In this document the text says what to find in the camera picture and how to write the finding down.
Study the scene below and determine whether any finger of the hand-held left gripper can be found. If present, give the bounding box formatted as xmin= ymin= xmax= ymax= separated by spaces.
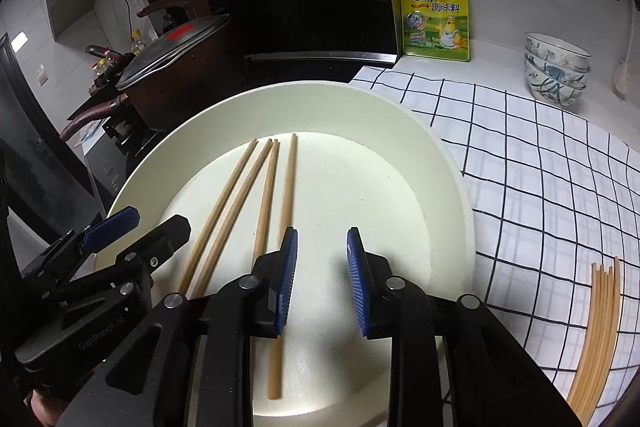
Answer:
xmin=30 ymin=206 xmax=142 ymax=282
xmin=75 ymin=214 xmax=193 ymax=304

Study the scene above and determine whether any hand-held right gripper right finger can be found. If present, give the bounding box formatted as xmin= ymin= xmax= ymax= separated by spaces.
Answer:
xmin=346 ymin=227 xmax=583 ymax=427

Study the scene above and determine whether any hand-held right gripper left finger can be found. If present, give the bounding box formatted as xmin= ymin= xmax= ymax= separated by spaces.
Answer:
xmin=57 ymin=227 xmax=299 ymax=427

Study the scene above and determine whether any wooden chopstick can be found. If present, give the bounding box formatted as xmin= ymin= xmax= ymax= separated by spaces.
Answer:
xmin=581 ymin=263 xmax=617 ymax=418
xmin=574 ymin=268 xmax=607 ymax=417
xmin=570 ymin=267 xmax=603 ymax=415
xmin=586 ymin=256 xmax=622 ymax=418
xmin=267 ymin=133 xmax=299 ymax=402
xmin=566 ymin=262 xmax=598 ymax=414
xmin=251 ymin=139 xmax=281 ymax=265
xmin=190 ymin=138 xmax=273 ymax=299
xmin=176 ymin=137 xmax=259 ymax=295
xmin=577 ymin=266 xmax=612 ymax=418

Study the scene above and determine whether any white round plate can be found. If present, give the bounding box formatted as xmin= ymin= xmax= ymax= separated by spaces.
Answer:
xmin=92 ymin=79 xmax=476 ymax=420

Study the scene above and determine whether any person's left hand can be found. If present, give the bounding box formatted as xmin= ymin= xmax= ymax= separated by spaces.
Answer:
xmin=26 ymin=388 xmax=66 ymax=427

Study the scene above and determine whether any grey pot lid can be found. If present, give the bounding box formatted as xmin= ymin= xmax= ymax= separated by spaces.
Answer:
xmin=116 ymin=14 xmax=233 ymax=90

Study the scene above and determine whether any white black checkered cloth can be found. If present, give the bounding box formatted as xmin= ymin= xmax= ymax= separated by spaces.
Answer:
xmin=350 ymin=66 xmax=640 ymax=427

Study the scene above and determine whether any floral ceramic bowl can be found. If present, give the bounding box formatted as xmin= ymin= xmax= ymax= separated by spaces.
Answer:
xmin=524 ymin=32 xmax=592 ymax=70
xmin=526 ymin=74 xmax=588 ymax=108
xmin=525 ymin=57 xmax=592 ymax=88

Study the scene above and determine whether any yellow seasoning pouch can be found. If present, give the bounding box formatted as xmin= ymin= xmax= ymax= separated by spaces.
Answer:
xmin=399 ymin=0 xmax=473 ymax=62

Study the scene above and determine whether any brown pot with maroon handle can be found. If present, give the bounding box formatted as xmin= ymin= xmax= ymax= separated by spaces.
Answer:
xmin=60 ymin=34 xmax=251 ymax=142

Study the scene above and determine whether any maroon curved handle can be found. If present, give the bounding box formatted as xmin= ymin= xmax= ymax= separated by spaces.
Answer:
xmin=136 ymin=0 xmax=216 ymax=18

